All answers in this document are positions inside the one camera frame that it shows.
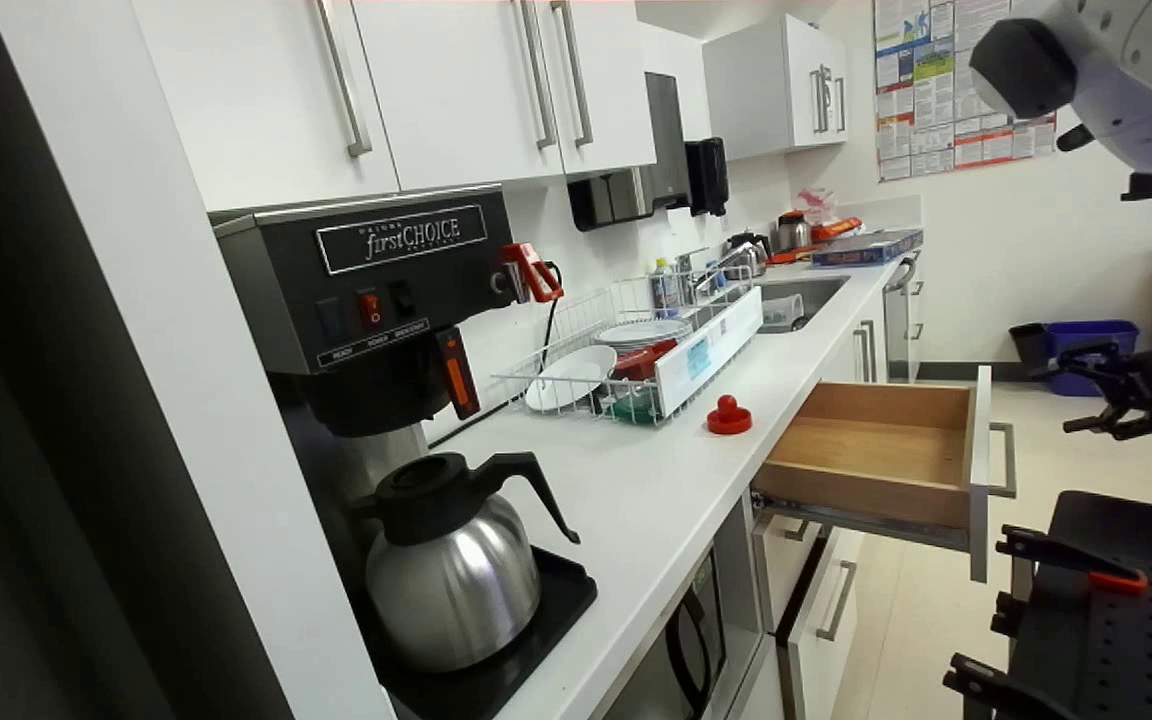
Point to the white drawer with wooden inside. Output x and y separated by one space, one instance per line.
870 445

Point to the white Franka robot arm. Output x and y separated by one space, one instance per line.
1137 80

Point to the blue recycling bin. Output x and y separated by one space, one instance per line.
1081 332

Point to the small black bin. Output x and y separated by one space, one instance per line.
1034 351

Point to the white base cabinet door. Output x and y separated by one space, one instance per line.
870 351
905 322

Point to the small black clamp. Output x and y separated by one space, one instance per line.
1011 617

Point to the black cart with red clips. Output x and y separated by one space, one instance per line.
1137 654

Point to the blue flat tray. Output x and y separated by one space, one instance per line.
870 249

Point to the orange kitchen item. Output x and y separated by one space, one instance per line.
839 228

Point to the steel sink basin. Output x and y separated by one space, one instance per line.
799 305

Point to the steel pot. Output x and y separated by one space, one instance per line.
793 235

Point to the red round knob object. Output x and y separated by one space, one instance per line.
728 421

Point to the black kettle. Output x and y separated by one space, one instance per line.
747 244

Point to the white dish rack blue label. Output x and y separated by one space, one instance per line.
704 353

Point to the chrome sink faucet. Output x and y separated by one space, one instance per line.
719 279

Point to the black soap dispenser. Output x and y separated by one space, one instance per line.
711 179

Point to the clear dish soap bottle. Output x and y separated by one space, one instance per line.
665 291

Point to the red item in rack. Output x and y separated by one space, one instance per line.
641 361

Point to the built-in microwave oven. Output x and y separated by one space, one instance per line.
702 643

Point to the green item in rack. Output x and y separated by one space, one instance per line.
633 404

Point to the white bowl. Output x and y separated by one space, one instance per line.
633 332

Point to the grey paper towel dispenser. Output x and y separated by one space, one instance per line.
660 132

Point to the white plate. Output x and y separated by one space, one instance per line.
569 383

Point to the steel coffee carafe black lid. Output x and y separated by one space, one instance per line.
452 586

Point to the black coffee maker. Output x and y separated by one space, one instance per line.
369 284

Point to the white refrigerator with black sides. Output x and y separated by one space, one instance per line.
18 401

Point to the colourful wall poster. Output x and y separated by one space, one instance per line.
921 95

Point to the white wall cabinet two doors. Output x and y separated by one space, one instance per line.
758 85

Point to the white wall cabinet door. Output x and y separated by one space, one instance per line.
445 80
237 95
622 80

